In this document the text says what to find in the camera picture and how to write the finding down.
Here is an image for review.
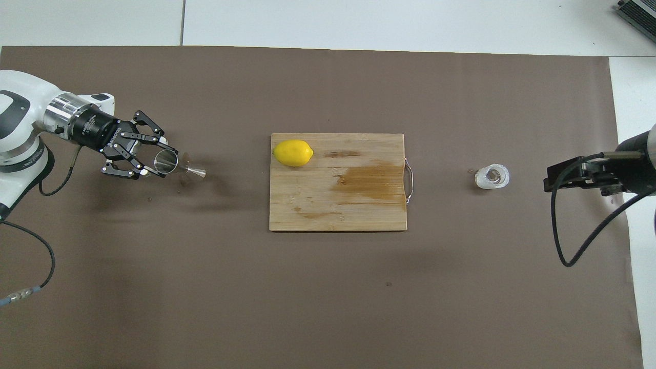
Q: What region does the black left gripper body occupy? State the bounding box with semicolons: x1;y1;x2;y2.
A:
71;109;132;157

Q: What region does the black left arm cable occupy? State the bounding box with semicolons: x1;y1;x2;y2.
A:
0;146;78;309

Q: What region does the yellow lemon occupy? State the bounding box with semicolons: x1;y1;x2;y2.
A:
273;139;314;168

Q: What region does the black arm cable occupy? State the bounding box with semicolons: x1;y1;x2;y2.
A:
0;146;78;309
550;151;656;268

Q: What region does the brown paper table mat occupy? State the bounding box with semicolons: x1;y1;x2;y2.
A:
0;45;644;369

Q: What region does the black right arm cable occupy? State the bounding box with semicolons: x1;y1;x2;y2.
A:
550;151;656;268

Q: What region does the grey ribbed metal device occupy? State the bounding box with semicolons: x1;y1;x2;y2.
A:
613;0;656;29

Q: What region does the wooden cutting board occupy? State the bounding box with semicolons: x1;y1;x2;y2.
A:
269;133;415;232

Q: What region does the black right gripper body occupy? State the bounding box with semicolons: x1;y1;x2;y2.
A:
582;131;654;198

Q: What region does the steel double jigger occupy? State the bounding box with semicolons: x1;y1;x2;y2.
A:
154;149;207;179

